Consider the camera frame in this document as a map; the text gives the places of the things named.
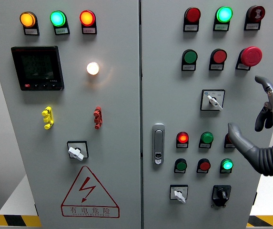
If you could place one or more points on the small green lit lamp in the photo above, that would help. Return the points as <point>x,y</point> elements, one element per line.
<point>226,164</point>

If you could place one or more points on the small label plate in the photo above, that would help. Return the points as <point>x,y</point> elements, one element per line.
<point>62,31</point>
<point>221,27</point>
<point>191,27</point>
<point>252,26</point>
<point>242,66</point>
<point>89,30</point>
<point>188,67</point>
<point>202,171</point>
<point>228,146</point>
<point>182,145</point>
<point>31,31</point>
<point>216,67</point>
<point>204,145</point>
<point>179,171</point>
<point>225,171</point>

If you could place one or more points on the black door hinge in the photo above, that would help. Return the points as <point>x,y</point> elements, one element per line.
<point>36,210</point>
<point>255,198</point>

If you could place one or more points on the small dark red lamp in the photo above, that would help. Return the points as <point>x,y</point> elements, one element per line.
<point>227,139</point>

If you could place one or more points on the small red push button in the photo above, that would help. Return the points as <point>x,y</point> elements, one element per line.
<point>204,165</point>

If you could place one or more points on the black yellow striped tape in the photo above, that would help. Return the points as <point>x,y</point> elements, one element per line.
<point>14,221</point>
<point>269,221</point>

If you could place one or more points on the small green unlit lamp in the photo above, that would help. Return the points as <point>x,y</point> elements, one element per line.
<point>207,137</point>

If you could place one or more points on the small green push button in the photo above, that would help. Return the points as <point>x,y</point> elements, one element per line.
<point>181,165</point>

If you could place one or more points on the small red lit lamp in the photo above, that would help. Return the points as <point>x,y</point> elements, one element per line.
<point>182,137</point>

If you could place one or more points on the large red stop button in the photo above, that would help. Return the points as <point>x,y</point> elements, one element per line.
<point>251,56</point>

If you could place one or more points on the silver door lock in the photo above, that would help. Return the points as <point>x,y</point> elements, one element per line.
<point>158,143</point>

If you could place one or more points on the large red push button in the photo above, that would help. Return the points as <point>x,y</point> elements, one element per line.
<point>219,56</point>

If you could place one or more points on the grey cabinet door with lock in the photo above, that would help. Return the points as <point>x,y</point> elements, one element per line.
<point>169,95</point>

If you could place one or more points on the large green push button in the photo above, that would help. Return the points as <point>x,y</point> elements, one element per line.
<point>190,56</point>

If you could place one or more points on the dark red buzzer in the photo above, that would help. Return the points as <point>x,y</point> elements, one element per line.
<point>256,13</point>

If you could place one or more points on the large green lit lamp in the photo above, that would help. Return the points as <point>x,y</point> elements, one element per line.
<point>57,18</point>
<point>224,14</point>

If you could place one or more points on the grey cabinet door with display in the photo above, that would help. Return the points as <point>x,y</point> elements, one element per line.
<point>117,107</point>

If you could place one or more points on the large red unlit lamp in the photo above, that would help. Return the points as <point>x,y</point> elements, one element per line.
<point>193,14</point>

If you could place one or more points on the red warning triangle sticker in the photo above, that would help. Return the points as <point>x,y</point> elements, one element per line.
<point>86,189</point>

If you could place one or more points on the white round lamp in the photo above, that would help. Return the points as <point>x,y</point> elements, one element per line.
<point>93,68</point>

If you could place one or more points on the large red-orange lit lamp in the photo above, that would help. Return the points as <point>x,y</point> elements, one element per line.
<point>87,18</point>

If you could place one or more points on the black display meter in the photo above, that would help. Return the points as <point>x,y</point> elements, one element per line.
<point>37,68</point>

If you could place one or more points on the yellow round lamp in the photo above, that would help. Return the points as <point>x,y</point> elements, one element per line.
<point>27,19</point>

